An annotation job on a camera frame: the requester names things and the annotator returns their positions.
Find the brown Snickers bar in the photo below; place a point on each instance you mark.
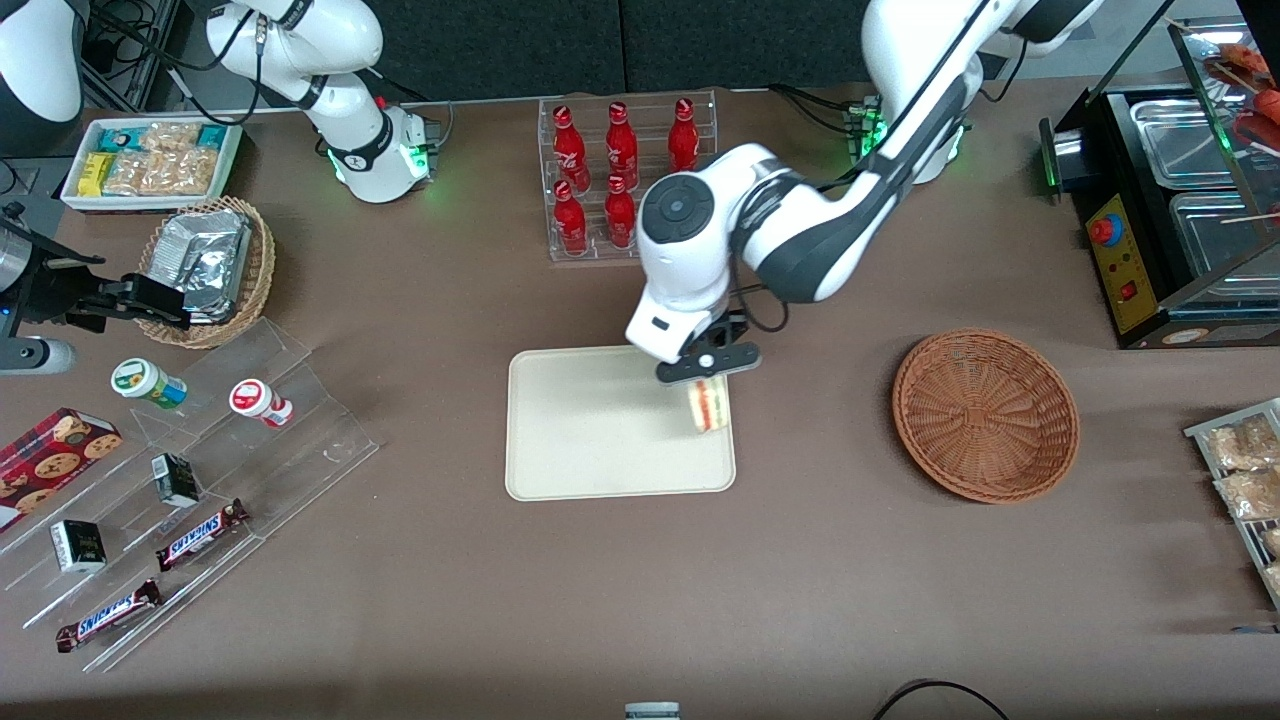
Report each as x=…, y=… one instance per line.
x=108, y=616
x=200, y=535

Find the red skewered food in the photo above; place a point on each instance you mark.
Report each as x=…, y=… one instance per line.
x=1258, y=110

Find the silver foil pack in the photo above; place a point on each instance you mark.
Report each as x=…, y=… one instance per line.
x=215, y=280
x=195, y=232

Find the green capped white bottle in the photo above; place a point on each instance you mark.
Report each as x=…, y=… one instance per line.
x=145, y=382

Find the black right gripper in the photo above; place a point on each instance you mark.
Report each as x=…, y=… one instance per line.
x=50, y=290

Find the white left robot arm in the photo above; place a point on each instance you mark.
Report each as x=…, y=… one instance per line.
x=800, y=240

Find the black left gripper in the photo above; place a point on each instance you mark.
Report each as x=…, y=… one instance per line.
x=727, y=329

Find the red cookie box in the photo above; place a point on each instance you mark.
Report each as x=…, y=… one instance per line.
x=50, y=460

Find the red capped white bottle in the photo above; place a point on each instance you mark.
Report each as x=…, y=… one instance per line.
x=255, y=401

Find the black food warmer cabinet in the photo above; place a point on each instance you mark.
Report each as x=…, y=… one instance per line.
x=1115, y=250

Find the black equipment rack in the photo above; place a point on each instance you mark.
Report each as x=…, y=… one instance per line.
x=130, y=50

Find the teal snack box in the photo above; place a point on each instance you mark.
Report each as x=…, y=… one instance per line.
x=120, y=139

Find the steel warmer pan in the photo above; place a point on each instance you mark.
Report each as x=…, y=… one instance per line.
x=1185, y=140
x=1215, y=240

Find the brown wicker basket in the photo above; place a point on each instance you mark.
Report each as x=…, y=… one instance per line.
x=985, y=415

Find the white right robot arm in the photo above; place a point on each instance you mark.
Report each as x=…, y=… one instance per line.
x=300, y=40

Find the clear acrylic stepped display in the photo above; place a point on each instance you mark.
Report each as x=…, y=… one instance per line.
x=300, y=450

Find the grey box at table edge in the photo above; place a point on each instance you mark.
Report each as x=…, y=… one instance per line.
x=652, y=711

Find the clear bag of crackers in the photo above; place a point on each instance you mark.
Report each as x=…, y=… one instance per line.
x=130, y=175
x=170, y=136
x=188, y=172

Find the yellow snack pack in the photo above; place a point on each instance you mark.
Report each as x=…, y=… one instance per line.
x=95, y=173

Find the triangular sandwich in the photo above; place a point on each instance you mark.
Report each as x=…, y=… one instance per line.
x=708, y=408

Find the light wicker basket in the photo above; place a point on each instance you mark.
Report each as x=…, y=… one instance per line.
x=255, y=275

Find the red cola bottle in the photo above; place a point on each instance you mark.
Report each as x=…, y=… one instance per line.
x=570, y=222
x=683, y=135
x=618, y=212
x=570, y=150
x=621, y=145

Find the clear bag of fried snacks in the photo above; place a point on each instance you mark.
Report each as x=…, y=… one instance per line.
x=1240, y=445
x=1250, y=493

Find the clear acrylic bottle rack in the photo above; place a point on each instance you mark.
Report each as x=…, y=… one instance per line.
x=595, y=250

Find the small black carton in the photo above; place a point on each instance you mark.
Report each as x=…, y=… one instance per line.
x=78, y=546
x=175, y=480

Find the cream plastic tray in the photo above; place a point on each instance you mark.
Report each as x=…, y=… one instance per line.
x=590, y=430

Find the white rectangular snack bin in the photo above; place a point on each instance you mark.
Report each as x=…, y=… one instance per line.
x=75, y=195

